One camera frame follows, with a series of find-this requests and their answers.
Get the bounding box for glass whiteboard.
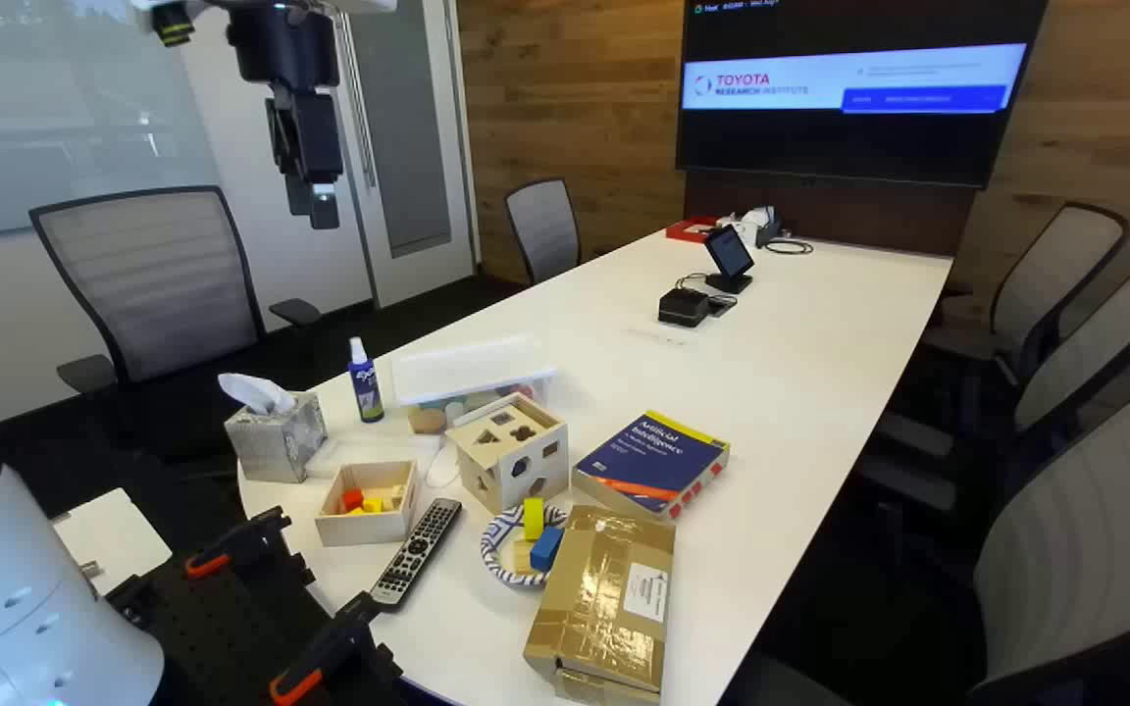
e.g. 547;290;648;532
0;0;223;247

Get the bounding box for yellow wooden block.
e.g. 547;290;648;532
360;484;410;521
519;496;550;544

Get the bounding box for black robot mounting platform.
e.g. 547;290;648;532
101;513;454;706

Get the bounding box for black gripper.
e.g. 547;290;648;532
223;0;351;234

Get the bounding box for white flat base plate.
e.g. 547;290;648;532
47;484;177;602

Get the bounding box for wooden shape sorter cube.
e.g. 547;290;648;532
446;387;573;518

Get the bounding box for blue book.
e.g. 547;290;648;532
573;407;734;527

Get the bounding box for small black box device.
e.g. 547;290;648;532
655;285;718;328

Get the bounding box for blue patterned paper plate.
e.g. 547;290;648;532
478;506;578;592

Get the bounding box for black remote control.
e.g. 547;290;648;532
365;496;466;613

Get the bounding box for open wooden tray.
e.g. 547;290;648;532
315;460;425;551

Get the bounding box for blue spray bottle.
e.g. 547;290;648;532
345;334;387;426

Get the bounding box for red tray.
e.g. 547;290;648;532
665;217;721;247

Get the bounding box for blue wooden block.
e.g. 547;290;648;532
526;521;569;577

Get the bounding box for black clamp orange handle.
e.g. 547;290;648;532
181;502;293;583
262;592;387;706

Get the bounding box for grey tissue box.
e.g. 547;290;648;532
216;369;335;487

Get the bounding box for wall mounted tv screen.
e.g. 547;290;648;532
674;0;1053;191

